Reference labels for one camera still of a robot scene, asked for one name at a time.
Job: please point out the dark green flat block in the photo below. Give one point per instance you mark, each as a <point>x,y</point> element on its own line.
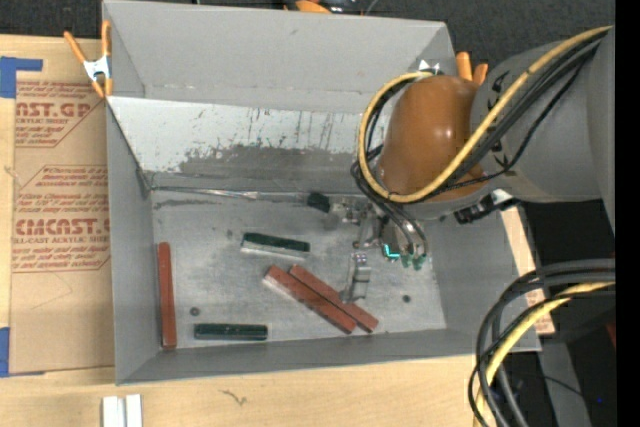
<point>275,244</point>
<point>230,332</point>
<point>318,201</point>

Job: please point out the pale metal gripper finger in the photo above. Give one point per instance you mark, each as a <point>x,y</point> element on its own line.
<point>358,276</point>
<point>351,211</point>

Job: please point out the grey metal bin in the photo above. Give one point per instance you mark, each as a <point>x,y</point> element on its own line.
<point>240,55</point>

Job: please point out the red-brown flat block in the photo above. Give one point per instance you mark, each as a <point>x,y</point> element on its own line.
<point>167,295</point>
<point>334,298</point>
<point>310,299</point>

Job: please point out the black cylinder on white bracket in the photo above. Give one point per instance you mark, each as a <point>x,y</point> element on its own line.
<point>472,214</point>

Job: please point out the brown cardboard board red print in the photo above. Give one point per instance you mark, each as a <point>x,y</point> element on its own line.
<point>60,175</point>

